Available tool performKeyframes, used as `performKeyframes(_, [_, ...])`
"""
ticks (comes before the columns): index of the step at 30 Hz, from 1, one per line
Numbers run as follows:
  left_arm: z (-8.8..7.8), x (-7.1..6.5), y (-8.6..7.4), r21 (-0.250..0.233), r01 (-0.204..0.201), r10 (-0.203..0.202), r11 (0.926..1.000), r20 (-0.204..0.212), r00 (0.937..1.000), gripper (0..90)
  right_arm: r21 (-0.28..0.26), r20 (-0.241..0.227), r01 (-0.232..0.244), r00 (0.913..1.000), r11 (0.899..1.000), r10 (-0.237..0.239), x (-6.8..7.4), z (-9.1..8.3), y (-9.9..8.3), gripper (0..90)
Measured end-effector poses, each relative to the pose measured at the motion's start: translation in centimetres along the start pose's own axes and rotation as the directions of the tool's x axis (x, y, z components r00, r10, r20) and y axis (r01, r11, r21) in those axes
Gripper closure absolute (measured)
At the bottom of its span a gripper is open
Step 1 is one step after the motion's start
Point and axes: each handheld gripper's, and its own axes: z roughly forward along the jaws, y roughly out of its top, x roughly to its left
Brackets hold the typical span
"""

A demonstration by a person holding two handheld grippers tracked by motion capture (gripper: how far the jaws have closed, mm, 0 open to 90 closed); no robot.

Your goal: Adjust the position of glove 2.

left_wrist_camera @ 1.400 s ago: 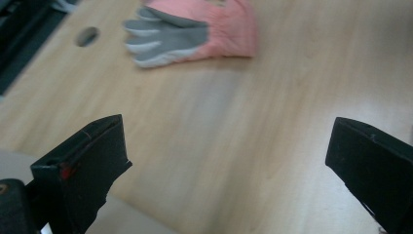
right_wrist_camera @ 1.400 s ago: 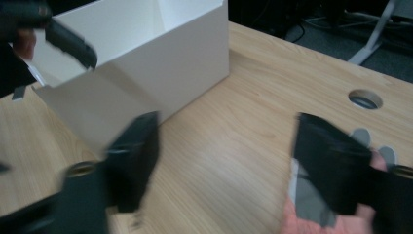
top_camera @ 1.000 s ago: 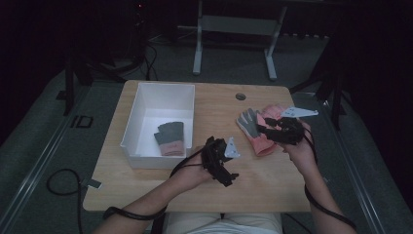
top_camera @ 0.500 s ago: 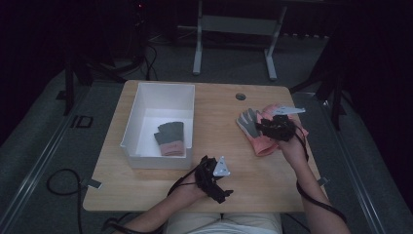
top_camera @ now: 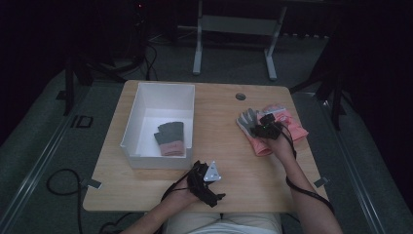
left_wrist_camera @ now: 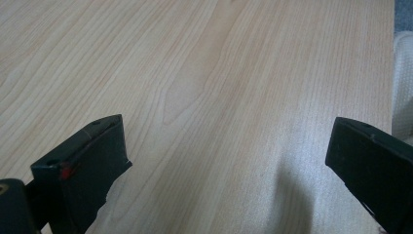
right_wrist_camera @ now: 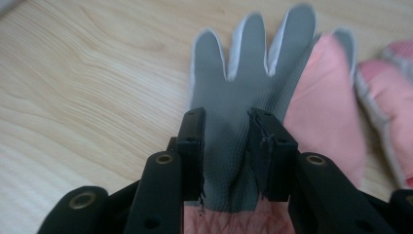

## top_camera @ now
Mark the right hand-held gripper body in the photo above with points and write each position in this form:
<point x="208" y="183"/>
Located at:
<point x="269" y="127"/>

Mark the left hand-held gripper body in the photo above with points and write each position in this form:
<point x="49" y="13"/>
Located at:
<point x="199" y="182"/>

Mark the pink padded glove grey palm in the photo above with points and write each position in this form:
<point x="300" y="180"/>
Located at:
<point x="248" y="122"/>

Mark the pink padded glove cartoon print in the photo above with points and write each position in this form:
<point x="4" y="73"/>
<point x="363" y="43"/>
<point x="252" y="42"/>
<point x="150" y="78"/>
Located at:
<point x="297" y="128"/>

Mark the grey knit glove pink cuff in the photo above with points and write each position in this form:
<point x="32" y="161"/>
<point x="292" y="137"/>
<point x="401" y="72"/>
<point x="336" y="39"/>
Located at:
<point x="172" y="133"/>
<point x="157" y="138"/>

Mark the white rectangular box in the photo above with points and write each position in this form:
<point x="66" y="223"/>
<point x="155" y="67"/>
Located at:
<point x="156" y="117"/>

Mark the person's left hand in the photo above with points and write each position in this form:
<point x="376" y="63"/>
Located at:
<point x="182" y="196"/>

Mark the person's right hand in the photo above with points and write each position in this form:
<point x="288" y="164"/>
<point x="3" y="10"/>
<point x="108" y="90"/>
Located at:
<point x="282" y="148"/>

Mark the person's light trousers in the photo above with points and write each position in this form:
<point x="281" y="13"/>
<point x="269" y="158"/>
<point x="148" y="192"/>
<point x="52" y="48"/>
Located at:
<point x="224" y="224"/>

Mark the black tripod stand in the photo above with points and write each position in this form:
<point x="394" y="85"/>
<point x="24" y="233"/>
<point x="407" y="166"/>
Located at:
<point x="336" y="94"/>
<point x="68" y="87"/>

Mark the white metal stand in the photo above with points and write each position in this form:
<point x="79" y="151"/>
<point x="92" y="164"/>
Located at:
<point x="233" y="26"/>

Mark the dark equipment tower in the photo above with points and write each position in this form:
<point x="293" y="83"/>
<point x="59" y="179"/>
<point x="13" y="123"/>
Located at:
<point x="130" y="29"/>

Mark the grey table edge bracket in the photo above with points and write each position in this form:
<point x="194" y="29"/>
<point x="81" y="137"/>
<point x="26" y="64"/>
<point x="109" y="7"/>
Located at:
<point x="321" y="182"/>
<point x="92" y="184"/>

